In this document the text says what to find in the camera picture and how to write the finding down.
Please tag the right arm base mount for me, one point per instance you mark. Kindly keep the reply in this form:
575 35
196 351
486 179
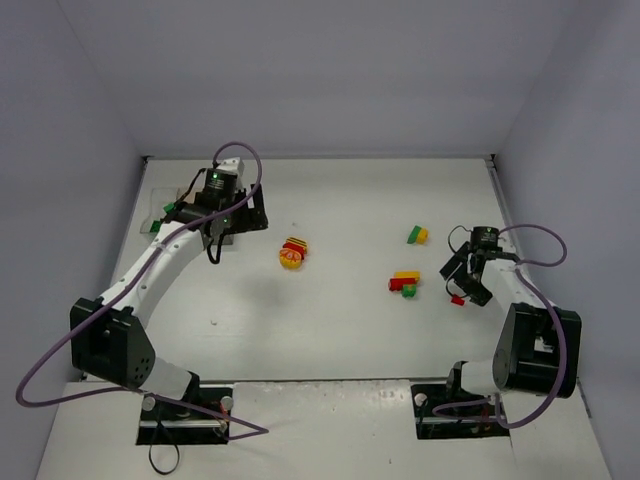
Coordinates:
441 415

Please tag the red long lego brick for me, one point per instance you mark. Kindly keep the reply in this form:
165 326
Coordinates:
396 284

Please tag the yellow small lego brick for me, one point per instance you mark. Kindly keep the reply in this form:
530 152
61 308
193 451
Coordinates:
422 236

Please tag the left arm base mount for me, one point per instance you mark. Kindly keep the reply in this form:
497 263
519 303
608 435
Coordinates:
163 423

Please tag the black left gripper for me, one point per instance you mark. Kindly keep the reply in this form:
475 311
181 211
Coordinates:
248 215

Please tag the small red lego piece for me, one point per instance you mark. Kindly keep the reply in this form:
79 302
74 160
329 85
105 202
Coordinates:
456 300

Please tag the green number two lego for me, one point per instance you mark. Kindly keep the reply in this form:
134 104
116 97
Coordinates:
409 290

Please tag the red curved lego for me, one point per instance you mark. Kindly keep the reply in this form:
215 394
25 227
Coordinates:
292 252

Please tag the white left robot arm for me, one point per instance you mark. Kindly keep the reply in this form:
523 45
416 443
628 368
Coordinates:
115 346

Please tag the green lego in container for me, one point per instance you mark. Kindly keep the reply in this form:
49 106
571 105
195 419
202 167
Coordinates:
155 226

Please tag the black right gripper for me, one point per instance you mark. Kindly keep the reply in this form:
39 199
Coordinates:
465 267

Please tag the clear plastic container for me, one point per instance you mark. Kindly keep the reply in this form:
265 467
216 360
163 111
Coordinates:
158 198

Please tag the yellow striped curved lego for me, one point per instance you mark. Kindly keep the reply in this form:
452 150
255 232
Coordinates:
300 244

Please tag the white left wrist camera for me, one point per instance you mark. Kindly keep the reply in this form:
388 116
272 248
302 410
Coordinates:
234 165

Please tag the green slope lego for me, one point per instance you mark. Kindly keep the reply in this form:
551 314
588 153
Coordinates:
413 236

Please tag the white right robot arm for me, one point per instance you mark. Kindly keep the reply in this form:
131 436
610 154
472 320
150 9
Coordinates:
538 348

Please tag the yellow butterfly print lego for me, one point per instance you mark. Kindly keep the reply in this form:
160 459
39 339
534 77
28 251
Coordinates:
289 264

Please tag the yellow long lego brick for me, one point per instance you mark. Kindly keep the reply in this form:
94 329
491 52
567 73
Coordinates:
415 276

